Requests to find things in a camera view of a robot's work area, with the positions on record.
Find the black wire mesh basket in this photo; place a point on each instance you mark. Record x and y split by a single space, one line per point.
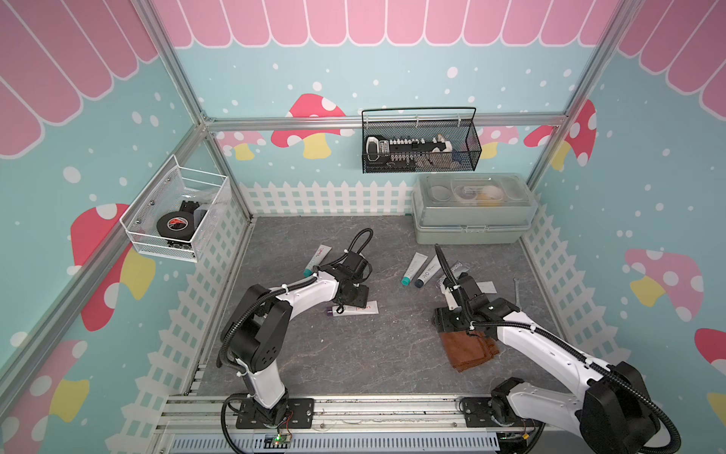
419 140

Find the brown cloth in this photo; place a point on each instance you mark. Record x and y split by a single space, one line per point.
466 350

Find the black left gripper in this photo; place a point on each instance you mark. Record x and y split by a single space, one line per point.
361 298

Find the white green cap toothpaste tube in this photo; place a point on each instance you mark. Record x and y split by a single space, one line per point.
416 263

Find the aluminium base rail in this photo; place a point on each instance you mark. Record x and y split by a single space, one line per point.
359 424

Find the white wire basket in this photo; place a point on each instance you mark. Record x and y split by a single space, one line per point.
206 195

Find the small silver wrench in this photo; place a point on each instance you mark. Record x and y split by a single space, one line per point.
516 286

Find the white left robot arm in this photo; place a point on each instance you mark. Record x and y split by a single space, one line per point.
253 337

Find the far left green cap tube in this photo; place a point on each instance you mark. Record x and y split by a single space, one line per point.
315 261

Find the white R&O purple cap tube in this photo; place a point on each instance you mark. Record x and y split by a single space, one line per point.
371 308

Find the green plastic storage box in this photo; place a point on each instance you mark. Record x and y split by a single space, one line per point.
476 209

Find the white R&O tube red scribble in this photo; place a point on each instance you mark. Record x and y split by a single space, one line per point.
431 270

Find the black tape roll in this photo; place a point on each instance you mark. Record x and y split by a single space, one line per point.
177 225

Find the silver purple Protetix toothpaste tube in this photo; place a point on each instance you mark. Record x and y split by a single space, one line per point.
458 269

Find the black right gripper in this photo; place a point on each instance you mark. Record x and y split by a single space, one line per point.
441 320

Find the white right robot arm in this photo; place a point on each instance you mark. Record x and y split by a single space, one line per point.
607 405

